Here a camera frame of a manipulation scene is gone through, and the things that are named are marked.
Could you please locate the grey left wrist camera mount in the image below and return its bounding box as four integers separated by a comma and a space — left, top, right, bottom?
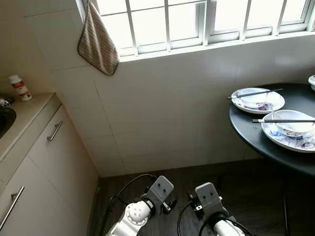
147, 176, 175, 207

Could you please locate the white barred window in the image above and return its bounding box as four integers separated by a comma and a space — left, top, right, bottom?
76, 0, 315, 62

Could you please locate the white bowl purple print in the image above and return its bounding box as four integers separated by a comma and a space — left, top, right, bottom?
238, 90, 276, 109

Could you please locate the round stainless sink basin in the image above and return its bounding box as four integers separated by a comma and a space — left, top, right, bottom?
0, 106, 17, 139

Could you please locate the beige kitchen cabinet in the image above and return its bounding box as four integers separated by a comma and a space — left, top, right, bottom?
0, 92, 102, 236

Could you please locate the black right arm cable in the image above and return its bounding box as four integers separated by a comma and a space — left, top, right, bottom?
177, 199, 198, 236

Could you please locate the black round table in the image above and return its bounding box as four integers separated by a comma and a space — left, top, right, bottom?
228, 83, 315, 236

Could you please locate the black chopstick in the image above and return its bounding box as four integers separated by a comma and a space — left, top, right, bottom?
252, 120, 315, 124
252, 118, 315, 122
227, 88, 284, 101

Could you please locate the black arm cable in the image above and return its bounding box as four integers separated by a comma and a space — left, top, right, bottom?
100, 174, 157, 236
177, 199, 198, 236

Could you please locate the long metal cabinet handle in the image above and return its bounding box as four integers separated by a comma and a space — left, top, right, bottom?
0, 185, 25, 231

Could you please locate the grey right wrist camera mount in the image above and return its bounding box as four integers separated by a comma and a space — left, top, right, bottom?
195, 182, 230, 221

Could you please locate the short metal cabinet handle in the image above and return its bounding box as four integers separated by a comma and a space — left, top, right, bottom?
47, 120, 64, 143

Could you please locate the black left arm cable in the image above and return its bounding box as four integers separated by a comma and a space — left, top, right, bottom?
100, 174, 157, 236

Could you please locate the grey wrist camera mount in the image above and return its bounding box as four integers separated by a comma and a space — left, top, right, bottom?
147, 176, 175, 207
195, 182, 230, 221

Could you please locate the white bottle red label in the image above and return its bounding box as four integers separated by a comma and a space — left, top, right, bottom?
9, 75, 33, 102

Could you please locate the plain white bowl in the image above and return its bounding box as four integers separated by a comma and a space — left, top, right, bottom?
275, 110, 315, 138

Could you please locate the blue floral plate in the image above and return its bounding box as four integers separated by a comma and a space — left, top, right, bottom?
260, 110, 315, 153

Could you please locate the purple floral plate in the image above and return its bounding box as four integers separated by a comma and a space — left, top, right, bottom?
231, 88, 286, 115

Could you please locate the brown striped hanging towel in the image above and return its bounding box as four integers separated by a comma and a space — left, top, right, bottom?
77, 0, 120, 77

